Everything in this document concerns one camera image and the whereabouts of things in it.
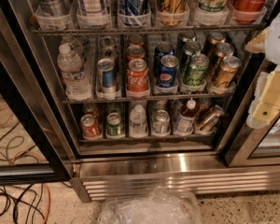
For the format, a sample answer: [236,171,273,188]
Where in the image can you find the gold tall can top shelf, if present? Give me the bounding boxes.
[157,0,187,26]

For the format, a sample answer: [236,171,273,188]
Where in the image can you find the white patterned bottle top shelf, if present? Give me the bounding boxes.
[77,0,110,29]

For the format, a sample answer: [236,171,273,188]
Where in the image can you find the red Coca-Cola can front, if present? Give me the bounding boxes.
[127,59,148,92]

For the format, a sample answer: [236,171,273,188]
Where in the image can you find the clear water bottle middle shelf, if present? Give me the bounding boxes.
[57,44,91,101]

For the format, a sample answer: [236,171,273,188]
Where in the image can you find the fridge glass door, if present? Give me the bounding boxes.
[0,0,74,185]
[223,60,280,167]

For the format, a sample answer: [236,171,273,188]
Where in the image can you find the blue silver can front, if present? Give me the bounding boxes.
[97,58,116,93]

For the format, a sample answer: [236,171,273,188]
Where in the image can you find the gold soda can front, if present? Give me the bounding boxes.
[212,56,242,89]

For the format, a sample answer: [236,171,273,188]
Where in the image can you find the blue Pepsi can front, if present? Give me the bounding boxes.
[157,55,179,88]

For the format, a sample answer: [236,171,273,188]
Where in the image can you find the clear water bottle bottom shelf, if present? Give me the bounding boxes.
[129,105,147,138]

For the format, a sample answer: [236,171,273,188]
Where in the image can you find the large Coca-Cola bottle top shelf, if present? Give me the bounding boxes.
[229,0,267,24]

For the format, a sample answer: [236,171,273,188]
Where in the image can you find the green can bottom shelf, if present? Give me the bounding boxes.
[106,112,123,137]

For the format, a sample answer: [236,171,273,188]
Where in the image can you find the black cables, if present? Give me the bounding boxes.
[0,121,73,224]

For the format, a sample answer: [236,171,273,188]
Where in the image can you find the fridge glass door right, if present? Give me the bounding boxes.
[223,60,280,167]

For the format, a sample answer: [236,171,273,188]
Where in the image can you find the silver can second row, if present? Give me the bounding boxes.
[99,47,119,61]

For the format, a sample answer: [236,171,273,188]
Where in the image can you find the brown tea bottle white cap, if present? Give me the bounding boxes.
[174,99,199,136]

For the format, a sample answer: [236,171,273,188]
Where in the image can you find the orange cable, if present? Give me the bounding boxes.
[0,105,51,224]

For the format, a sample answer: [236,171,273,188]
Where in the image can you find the fridge glass door left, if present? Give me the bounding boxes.
[0,0,74,185]

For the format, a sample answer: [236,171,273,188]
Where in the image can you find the blue Pepsi can second row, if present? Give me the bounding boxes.
[154,41,175,59]

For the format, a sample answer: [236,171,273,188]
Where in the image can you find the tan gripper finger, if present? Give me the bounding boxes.
[246,65,280,129]

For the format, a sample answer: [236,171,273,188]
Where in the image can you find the clear plastic bag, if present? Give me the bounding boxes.
[97,187,202,224]

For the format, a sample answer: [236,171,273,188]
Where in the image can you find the green soda can front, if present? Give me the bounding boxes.
[183,53,209,86]

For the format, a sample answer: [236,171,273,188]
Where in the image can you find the red can second row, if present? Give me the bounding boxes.
[126,45,146,63]

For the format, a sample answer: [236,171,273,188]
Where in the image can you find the gold can bottom shelf tilted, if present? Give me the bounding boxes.
[196,105,224,133]

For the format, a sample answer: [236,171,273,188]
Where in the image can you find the green can second row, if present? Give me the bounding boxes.
[180,41,201,69]

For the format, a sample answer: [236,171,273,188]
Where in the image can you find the gold can second row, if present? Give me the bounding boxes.
[208,42,234,75]

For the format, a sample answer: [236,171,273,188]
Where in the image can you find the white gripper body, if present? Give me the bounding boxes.
[245,12,280,65]

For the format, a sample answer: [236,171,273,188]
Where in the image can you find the red can bottom shelf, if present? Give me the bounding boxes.
[80,114,101,138]

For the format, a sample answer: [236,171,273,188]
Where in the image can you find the silver can bottom shelf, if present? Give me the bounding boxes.
[152,110,170,134]

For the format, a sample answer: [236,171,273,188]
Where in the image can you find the clear water bottle shelf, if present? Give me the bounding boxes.
[57,44,91,101]
[129,105,147,138]

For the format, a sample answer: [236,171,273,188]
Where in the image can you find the blue tall can top shelf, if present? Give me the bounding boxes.
[119,0,148,27]

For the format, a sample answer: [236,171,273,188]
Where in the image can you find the stainless fridge base grille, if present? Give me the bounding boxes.
[70,153,280,203]

